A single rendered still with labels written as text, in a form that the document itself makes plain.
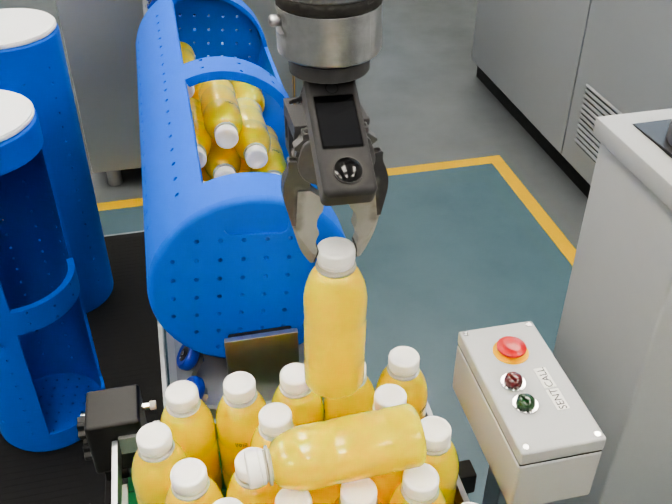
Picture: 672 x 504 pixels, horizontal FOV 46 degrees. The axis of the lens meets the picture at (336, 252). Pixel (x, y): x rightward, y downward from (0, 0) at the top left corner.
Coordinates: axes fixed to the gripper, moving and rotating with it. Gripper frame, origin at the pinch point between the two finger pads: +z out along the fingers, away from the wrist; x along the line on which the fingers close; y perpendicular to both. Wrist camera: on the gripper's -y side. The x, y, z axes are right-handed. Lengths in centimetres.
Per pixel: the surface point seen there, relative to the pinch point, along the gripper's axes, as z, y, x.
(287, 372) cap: 22.0, 6.3, 4.8
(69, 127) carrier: 54, 144, 44
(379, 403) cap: 22.1, -1.0, -4.8
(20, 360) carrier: 82, 84, 58
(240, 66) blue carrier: 8, 66, 2
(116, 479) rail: 32.3, 3.2, 27.0
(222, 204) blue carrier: 7.6, 23.2, 9.7
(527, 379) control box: 20.7, -2.5, -22.4
